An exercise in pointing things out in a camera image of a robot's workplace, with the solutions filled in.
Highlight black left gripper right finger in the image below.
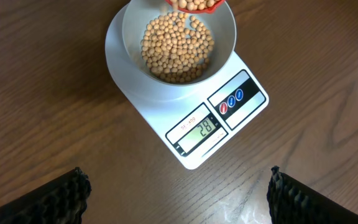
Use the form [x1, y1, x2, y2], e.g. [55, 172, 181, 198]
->
[267, 166, 358, 224]

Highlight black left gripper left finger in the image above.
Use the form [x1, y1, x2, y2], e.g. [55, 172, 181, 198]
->
[0, 167, 91, 224]

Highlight red plastic measuring scoop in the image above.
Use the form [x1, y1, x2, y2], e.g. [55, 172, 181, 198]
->
[165, 0, 226, 15]

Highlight white digital kitchen scale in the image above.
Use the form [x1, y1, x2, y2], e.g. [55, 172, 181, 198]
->
[105, 3, 269, 169]

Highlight soybeans in grey bowl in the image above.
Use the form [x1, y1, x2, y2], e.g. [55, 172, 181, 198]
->
[140, 11, 215, 83]

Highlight grey round bowl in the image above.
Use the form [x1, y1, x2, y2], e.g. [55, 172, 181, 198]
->
[122, 1, 237, 85]

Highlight soybeans in red scoop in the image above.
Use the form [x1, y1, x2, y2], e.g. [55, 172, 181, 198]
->
[170, 0, 222, 11]

